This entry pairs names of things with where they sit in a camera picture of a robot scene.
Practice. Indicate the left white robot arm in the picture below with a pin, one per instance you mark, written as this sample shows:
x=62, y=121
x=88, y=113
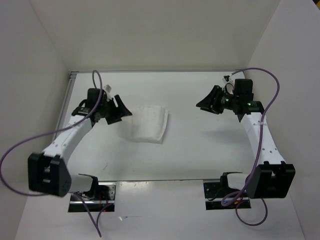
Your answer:
x=47, y=170

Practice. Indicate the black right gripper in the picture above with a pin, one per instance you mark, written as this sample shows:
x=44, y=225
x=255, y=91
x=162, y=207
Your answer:
x=210, y=101

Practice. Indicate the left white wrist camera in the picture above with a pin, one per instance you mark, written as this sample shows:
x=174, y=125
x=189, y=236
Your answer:
x=109, y=97

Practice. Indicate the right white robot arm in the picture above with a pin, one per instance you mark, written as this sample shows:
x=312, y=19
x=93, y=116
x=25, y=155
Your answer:
x=271, y=177

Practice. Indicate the white pleated skirt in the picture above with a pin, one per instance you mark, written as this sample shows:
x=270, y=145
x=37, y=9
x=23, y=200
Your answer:
x=148, y=124

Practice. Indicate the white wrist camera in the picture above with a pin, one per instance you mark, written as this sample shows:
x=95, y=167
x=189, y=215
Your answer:
x=109, y=97
x=229, y=85

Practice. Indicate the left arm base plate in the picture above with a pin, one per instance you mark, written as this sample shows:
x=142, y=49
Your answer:
x=100, y=200

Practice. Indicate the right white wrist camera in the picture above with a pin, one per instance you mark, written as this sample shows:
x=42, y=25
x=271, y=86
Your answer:
x=229, y=85

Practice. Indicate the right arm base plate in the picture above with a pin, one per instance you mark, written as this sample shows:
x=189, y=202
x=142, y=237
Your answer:
x=214, y=191

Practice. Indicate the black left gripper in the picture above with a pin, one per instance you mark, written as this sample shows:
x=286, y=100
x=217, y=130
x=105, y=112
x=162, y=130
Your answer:
x=120, y=111

